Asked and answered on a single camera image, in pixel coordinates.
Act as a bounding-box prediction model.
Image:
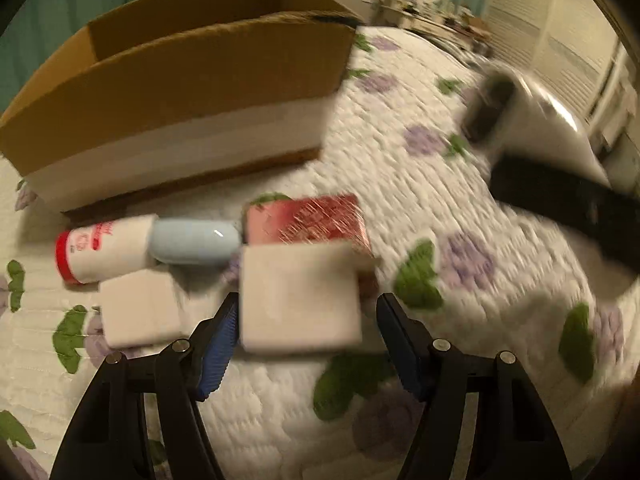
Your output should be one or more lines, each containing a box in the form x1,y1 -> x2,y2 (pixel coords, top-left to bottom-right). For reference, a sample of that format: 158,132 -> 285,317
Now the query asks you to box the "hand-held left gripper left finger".
48,291 -> 241,480

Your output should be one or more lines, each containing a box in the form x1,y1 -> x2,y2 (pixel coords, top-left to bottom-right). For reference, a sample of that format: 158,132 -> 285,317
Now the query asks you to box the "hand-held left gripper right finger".
376,293 -> 573,480

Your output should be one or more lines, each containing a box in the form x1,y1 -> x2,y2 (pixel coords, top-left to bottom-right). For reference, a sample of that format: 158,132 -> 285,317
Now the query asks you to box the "small white square box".
98,268 -> 184,350

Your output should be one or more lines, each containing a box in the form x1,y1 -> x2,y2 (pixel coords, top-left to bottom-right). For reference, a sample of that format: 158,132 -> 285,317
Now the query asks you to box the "large white square box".
238,241 -> 382,357

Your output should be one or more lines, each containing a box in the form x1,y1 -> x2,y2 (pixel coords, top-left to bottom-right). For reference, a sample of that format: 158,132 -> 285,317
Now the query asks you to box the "white bottle with red cap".
55,214 -> 160,285

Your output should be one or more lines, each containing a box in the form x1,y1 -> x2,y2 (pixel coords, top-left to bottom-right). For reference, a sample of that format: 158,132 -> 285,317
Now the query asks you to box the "red foil packet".
244,194 -> 373,257

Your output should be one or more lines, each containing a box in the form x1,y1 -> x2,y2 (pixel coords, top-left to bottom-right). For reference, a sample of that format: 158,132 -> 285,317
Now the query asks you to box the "cardboard box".
0,0 -> 362,216

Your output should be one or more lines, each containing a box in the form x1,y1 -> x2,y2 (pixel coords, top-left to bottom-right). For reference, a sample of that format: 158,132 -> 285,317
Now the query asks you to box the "floral quilted blanket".
0,26 -> 640,480

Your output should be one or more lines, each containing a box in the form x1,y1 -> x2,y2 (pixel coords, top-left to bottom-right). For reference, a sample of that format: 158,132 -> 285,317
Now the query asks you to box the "cluttered desk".
305,0 -> 493,43

